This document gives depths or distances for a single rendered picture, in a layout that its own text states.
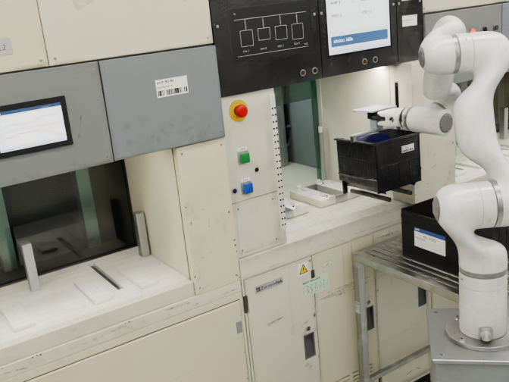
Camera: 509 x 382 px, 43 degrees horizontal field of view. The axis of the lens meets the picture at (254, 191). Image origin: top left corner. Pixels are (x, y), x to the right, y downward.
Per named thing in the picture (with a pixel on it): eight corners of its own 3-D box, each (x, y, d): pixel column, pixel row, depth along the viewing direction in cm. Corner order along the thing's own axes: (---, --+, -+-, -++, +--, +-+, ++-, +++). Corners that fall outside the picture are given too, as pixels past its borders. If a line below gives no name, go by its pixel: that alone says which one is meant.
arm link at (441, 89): (454, 32, 193) (438, 102, 218) (420, 60, 188) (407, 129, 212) (479, 46, 189) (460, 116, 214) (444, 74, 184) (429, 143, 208)
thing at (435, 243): (400, 255, 229) (398, 208, 224) (454, 233, 242) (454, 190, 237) (462, 278, 206) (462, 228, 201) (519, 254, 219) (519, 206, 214)
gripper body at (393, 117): (399, 132, 214) (376, 128, 223) (421, 126, 219) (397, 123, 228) (398, 109, 212) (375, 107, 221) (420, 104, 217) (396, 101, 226)
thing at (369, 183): (375, 206, 222) (370, 115, 214) (337, 196, 239) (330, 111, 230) (425, 190, 234) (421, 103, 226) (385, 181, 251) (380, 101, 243)
